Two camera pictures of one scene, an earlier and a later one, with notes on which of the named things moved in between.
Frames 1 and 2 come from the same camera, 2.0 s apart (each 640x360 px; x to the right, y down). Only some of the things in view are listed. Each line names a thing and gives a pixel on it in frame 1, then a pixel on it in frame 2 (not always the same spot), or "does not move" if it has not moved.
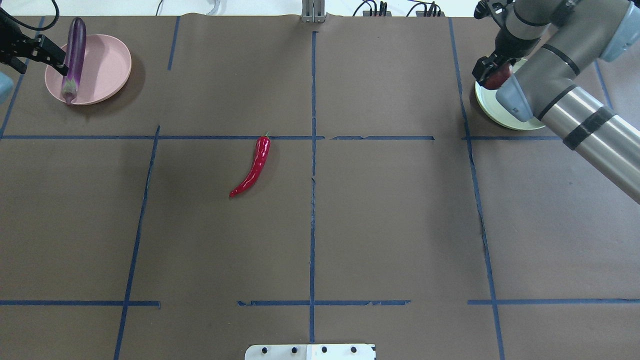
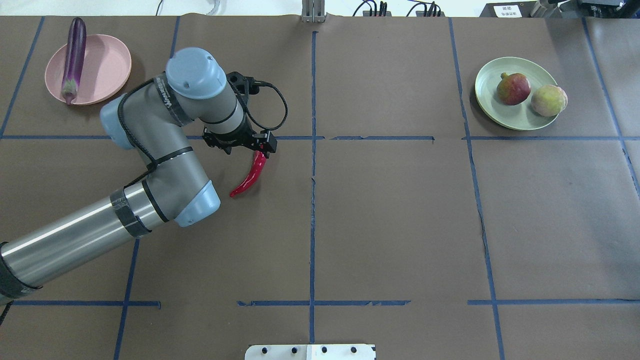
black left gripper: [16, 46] → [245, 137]
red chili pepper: [262, 152] does not move
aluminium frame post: [313, 11] does not move
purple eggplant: [76, 56] does not move
